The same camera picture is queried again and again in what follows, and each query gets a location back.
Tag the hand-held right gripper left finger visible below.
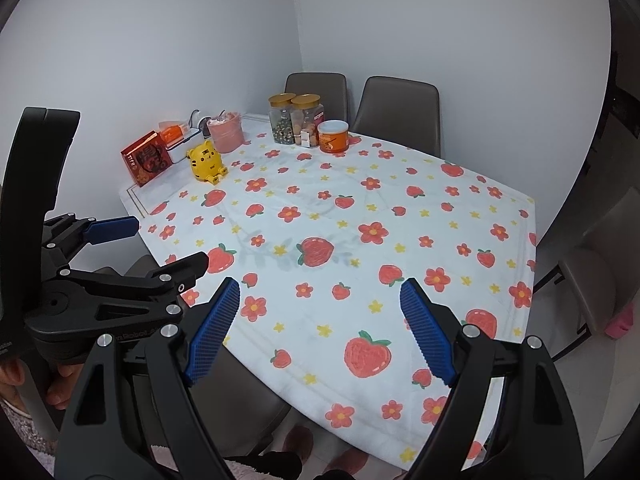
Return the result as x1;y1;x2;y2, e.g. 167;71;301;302
54;276;242;480

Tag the pink bucket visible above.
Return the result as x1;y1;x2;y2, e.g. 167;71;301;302
207;112;245;154

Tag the person's left hand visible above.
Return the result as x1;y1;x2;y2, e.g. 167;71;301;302
0;359;86;409

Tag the pink slipper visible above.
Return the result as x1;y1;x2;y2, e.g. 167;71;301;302
605;302;640;339

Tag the yellow tiger toy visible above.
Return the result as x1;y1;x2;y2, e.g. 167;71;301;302
186;141;228;184

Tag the white and black gadget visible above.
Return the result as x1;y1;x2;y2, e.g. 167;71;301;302
189;109;213;140

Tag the red gift box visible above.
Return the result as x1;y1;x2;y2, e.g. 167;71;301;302
120;131;173;188

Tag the orange tissue packet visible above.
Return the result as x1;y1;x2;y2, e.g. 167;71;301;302
159;121;190;144

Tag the clear jar with dark contents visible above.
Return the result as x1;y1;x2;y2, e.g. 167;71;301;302
268;92;297;146

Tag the white storage box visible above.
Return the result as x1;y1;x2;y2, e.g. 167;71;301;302
165;127;206;163

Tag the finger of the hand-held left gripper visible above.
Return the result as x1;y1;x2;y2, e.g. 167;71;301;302
42;214;140;262
49;251;210;314

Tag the person's left forearm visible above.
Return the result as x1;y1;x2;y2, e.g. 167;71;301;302
0;397;57;472

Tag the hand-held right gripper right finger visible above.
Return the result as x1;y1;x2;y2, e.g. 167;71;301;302
399;277;586;480

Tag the clear jar with red label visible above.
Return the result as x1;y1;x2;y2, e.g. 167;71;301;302
291;93;325;148

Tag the orange tin can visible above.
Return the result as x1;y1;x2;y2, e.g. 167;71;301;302
317;120;350;154

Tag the person's slipper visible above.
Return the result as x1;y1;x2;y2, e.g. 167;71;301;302
325;447;372;472
282;425;314;462

